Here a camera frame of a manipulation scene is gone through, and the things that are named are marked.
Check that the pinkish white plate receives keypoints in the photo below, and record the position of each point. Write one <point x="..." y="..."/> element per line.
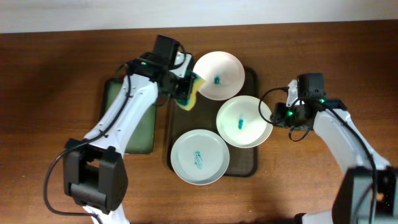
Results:
<point x="223" y="74"/>

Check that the cream white plate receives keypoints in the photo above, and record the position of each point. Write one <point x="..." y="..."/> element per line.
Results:
<point x="240" y="121"/>

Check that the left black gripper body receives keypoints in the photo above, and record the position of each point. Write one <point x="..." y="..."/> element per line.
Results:
<point x="180" y="86"/>

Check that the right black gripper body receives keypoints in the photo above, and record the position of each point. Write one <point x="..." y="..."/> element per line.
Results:
<point x="285" y="116"/>

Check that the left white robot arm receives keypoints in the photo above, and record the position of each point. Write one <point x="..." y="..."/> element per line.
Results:
<point x="94" y="173"/>

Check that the large dark serving tray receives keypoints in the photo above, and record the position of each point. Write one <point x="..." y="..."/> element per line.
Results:
<point x="243" y="162"/>

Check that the green and yellow sponge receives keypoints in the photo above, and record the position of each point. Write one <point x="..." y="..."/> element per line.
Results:
<point x="195" y="82"/>

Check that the small black water tray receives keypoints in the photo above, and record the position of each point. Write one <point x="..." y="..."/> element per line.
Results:
<point x="142" y="139"/>

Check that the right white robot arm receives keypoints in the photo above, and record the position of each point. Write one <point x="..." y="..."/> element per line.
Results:
<point x="368" y="193"/>

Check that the pale grey plate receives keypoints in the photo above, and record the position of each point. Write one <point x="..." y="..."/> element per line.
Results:
<point x="200" y="157"/>

